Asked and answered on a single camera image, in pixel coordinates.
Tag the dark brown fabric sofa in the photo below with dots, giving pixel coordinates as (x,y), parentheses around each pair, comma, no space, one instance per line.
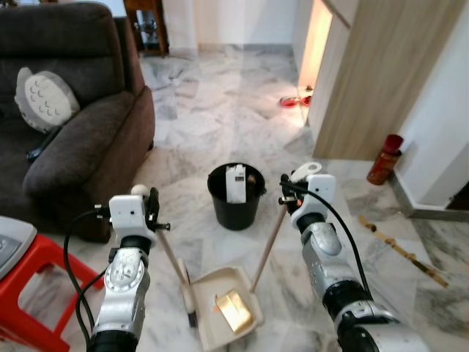
(73,147)

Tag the black remote control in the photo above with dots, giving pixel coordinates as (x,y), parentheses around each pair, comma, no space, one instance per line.
(34,154)

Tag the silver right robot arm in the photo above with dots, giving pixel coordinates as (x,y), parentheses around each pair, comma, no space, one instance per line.
(326,257)

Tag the small red floor dish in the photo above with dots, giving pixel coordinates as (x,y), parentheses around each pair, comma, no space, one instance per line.
(293,102)

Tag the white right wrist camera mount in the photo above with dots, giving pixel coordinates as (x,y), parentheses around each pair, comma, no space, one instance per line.
(316,192)

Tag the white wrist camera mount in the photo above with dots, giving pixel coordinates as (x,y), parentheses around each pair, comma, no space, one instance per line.
(316,192)
(130,213)

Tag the light wooden cabinet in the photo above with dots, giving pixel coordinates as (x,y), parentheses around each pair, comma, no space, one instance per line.
(381,73)

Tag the grey plastic panel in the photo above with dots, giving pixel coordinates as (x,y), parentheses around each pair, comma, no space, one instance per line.
(13,246)

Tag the long wooden stick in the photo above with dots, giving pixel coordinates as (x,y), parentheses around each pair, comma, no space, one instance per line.
(399,249)

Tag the shiny gold wrapper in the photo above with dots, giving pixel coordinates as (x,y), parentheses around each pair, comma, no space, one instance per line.
(234,312)

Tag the dark wooden side table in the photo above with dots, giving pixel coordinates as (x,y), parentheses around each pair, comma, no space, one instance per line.
(146,26)

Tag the black plastic bucket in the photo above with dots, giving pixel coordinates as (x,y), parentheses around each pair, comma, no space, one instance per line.
(233,213)

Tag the red cylindrical canister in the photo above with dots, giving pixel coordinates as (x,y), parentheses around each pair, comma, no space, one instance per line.
(385,165)

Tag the white carton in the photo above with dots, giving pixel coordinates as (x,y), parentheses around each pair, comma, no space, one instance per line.
(236,187)

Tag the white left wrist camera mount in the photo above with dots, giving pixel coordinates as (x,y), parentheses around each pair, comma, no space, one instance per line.
(130,213)

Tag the red plastic stool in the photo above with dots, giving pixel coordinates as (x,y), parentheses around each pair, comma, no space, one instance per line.
(44,253)

